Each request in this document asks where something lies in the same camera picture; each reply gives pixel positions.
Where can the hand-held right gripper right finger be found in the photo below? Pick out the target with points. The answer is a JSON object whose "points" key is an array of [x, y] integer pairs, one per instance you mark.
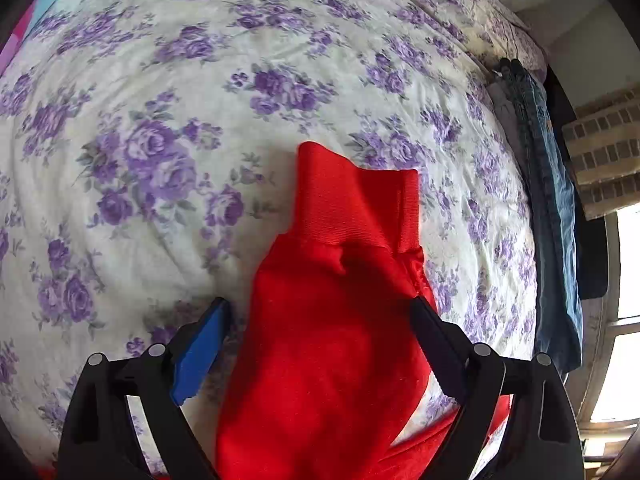
{"points": [[440, 350]]}

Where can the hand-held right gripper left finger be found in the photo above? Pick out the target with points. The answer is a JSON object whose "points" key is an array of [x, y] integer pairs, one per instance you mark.
{"points": [[200, 355]]}

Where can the blue jeans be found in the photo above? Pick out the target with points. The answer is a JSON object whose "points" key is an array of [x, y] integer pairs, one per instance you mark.
{"points": [[550, 220]]}

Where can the dark cloth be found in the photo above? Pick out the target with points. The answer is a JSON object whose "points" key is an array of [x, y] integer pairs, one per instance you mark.
{"points": [[590, 255]]}

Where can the beige checkered cloth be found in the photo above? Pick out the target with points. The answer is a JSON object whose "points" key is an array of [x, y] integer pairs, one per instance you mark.
{"points": [[605, 150]]}

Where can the purple floral bed sheet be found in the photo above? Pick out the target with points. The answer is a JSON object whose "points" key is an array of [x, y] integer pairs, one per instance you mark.
{"points": [[250, 85]]}

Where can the pink and blue blanket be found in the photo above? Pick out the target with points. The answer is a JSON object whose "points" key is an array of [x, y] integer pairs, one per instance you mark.
{"points": [[30, 15]]}

